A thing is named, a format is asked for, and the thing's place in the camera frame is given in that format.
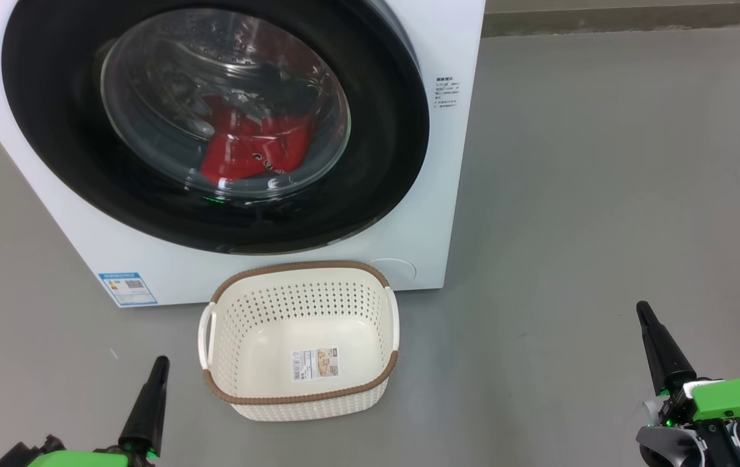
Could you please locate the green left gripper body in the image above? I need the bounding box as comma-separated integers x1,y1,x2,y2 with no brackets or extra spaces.
26,446,150,467

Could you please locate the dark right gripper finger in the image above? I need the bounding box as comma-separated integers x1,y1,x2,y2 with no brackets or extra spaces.
636,301,697,395

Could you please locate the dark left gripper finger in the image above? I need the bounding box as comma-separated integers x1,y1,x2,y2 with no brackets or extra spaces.
118,355,170,459

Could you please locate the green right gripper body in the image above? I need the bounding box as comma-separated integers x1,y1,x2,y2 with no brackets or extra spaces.
662,376,740,467

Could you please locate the red basketball jersey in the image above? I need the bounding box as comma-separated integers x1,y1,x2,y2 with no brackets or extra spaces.
200,97,315,186

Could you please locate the black round glass washer door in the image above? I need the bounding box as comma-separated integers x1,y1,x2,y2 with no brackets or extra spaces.
1,0,430,255

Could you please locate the cream perforated laundry basket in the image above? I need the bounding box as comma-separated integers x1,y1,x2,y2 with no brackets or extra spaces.
198,261,400,422

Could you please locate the printed label sticker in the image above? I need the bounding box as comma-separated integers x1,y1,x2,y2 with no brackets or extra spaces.
291,348,339,381

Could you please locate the white front-load washing machine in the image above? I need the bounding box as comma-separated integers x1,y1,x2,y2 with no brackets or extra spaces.
0,0,486,308

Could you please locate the blue energy label sticker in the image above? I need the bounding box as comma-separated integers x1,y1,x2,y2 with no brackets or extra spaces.
98,272,158,307

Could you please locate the round white filter cover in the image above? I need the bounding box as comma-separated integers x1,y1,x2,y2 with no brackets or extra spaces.
368,258,417,286

